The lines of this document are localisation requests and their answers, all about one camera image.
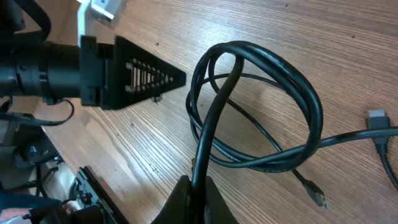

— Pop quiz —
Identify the black cable bundle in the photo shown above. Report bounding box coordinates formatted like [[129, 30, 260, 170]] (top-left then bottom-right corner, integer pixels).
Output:
[[185, 40, 398, 224]]

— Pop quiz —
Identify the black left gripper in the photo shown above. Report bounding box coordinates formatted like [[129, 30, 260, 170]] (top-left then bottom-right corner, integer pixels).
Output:
[[1, 36, 187, 110]]

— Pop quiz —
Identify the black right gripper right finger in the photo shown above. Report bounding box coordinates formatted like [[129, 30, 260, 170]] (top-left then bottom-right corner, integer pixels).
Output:
[[204, 176, 239, 224]]

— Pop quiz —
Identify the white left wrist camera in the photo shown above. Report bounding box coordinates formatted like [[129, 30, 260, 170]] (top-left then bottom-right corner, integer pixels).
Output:
[[76, 0, 129, 47]]

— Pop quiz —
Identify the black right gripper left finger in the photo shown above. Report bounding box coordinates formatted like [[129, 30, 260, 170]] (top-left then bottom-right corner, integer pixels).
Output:
[[152, 175, 195, 224]]

